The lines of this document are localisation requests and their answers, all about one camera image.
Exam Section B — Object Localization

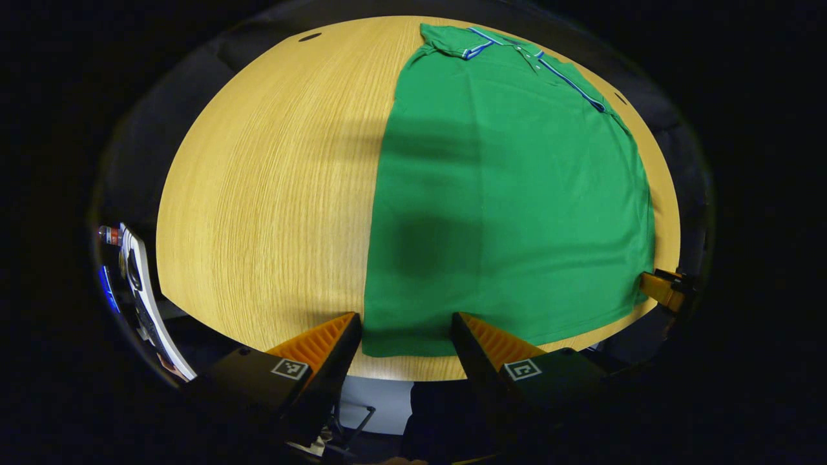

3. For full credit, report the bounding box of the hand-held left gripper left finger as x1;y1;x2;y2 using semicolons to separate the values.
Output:
205;312;362;450

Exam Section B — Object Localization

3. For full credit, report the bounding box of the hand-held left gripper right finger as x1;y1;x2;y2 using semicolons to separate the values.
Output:
450;312;608;450

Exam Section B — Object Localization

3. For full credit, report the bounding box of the green T-shirt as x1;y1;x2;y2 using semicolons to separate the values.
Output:
362;23;656;358

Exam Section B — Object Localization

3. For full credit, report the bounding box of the white printed panel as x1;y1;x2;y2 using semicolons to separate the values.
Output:
97;223;198;382

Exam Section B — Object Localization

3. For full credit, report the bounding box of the black backdrop cloth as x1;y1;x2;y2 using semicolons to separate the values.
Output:
90;0;715;291

